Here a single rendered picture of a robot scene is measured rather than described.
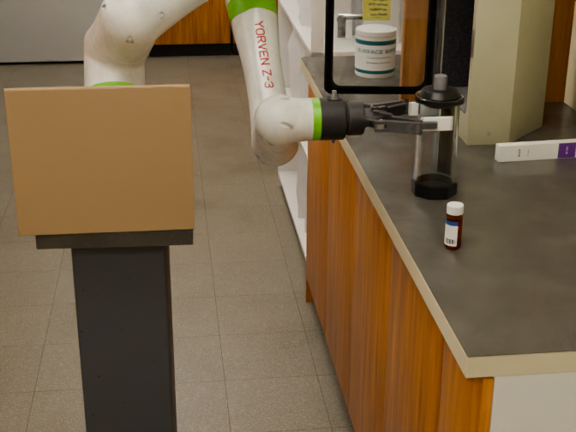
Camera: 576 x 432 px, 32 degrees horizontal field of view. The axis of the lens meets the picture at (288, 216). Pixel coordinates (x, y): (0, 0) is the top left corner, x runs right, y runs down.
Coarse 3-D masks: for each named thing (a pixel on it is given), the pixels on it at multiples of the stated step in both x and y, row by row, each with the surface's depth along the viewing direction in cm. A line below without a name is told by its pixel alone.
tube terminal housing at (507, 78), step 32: (480, 0) 245; (512, 0) 246; (544, 0) 257; (480, 32) 248; (512, 32) 249; (544, 32) 261; (480, 64) 251; (512, 64) 252; (544, 64) 266; (480, 96) 254; (512, 96) 255; (544, 96) 271; (480, 128) 258; (512, 128) 259
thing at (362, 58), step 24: (336, 0) 275; (360, 0) 275; (384, 0) 275; (408, 0) 275; (336, 24) 278; (360, 24) 278; (384, 24) 278; (408, 24) 278; (336, 48) 280; (360, 48) 280; (384, 48) 280; (408, 48) 280; (336, 72) 283; (360, 72) 283; (384, 72) 283; (408, 72) 283
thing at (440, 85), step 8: (440, 80) 216; (424, 88) 218; (432, 88) 218; (440, 88) 217; (448, 88) 218; (456, 88) 219; (424, 96) 217; (432, 96) 215; (440, 96) 215; (448, 96) 215; (456, 96) 216
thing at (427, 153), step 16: (416, 96) 218; (464, 96) 218; (432, 112) 216; (448, 112) 216; (416, 144) 223; (432, 144) 219; (448, 144) 219; (416, 160) 224; (432, 160) 220; (448, 160) 220; (416, 176) 224; (432, 176) 221; (448, 176) 222
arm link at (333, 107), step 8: (328, 96) 217; (336, 96) 216; (328, 104) 214; (336, 104) 215; (344, 104) 215; (328, 112) 214; (336, 112) 214; (344, 112) 214; (328, 120) 214; (336, 120) 214; (344, 120) 214; (328, 128) 214; (336, 128) 214; (344, 128) 214; (328, 136) 216; (336, 136) 216; (344, 136) 216
